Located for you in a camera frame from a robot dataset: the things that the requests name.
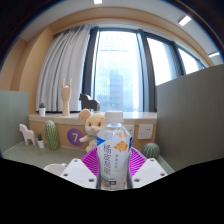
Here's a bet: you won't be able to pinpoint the grey desk partition panel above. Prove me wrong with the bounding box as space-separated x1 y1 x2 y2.
155 63 224 171

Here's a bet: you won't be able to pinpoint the wooden windowsill ledge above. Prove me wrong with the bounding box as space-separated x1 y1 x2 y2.
28 111 158 151

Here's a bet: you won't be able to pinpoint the green desk partition panel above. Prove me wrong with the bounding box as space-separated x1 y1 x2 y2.
0 89 30 154

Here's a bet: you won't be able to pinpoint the small plant in white pot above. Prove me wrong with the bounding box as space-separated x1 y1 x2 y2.
38 102 47 117
35 132 45 149

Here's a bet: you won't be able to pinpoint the beige plush mouse toy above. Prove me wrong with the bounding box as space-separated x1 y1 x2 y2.
78 108 108 153

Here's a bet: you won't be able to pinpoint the pink horse figurine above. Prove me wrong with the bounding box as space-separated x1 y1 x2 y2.
18 123 37 146

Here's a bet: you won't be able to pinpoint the tall green cactus ornament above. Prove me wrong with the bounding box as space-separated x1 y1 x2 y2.
43 119 60 151

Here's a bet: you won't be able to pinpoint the black horse figurine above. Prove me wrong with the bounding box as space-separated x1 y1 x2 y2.
78 93 101 112

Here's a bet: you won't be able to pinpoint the clear plastic drink bottle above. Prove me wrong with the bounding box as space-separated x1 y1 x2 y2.
95 110 134 191

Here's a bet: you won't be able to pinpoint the round green cactus ornament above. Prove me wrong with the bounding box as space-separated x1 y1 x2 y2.
141 142 161 160

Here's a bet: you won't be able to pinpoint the ceiling strip lights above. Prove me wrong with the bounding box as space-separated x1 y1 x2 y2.
93 0 221 58

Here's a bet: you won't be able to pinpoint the wooden hand model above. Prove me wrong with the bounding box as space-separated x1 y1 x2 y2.
60 78 73 117

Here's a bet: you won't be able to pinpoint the white pleated curtain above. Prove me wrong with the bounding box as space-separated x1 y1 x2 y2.
35 24 91 113

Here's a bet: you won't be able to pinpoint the large glass window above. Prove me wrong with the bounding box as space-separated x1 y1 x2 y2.
81 26 208 113

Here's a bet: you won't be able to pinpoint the white wall socket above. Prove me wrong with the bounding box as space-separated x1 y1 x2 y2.
123 124 135 138
137 123 154 140

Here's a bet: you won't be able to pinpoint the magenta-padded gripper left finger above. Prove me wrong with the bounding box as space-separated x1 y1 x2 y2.
59 146 100 189

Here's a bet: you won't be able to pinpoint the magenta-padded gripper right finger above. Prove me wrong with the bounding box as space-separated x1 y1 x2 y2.
128 147 168 190

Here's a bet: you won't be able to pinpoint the round purple sign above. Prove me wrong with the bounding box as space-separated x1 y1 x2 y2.
66 128 85 147

